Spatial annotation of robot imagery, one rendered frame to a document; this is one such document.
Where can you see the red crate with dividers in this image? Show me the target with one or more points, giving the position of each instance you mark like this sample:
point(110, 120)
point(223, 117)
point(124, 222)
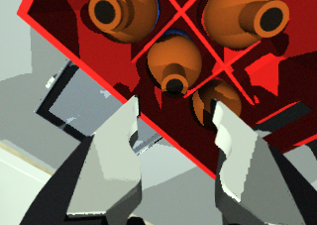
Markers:
point(275, 72)

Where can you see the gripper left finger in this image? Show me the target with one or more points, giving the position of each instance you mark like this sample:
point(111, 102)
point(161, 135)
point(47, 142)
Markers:
point(100, 182)

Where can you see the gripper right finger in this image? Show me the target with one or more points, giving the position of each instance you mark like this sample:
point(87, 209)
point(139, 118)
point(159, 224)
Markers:
point(257, 185)

